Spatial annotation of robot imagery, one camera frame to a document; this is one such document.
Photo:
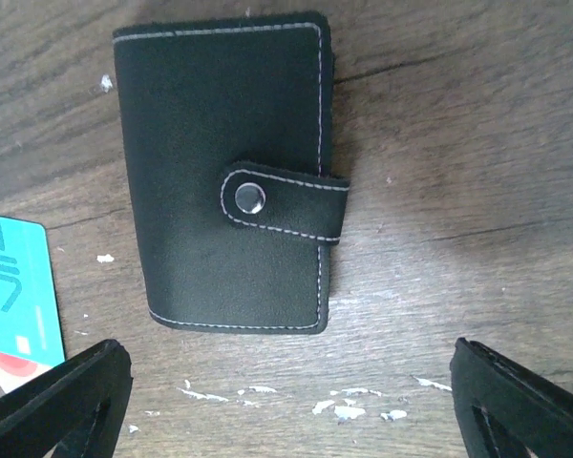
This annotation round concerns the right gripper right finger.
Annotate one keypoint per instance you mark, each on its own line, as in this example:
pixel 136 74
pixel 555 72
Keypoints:
pixel 504 409

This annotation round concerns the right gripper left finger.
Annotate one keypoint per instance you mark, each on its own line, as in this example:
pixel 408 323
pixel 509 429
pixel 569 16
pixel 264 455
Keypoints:
pixel 75 409

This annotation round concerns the black card holder wallet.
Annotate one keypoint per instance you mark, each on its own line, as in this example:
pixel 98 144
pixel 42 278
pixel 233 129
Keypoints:
pixel 226 130

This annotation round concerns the white red circle card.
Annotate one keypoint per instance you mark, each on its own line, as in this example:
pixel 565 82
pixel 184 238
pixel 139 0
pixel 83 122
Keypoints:
pixel 15 372

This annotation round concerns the teal VIP card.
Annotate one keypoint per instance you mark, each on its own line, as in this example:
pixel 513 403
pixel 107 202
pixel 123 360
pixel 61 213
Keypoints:
pixel 29 322

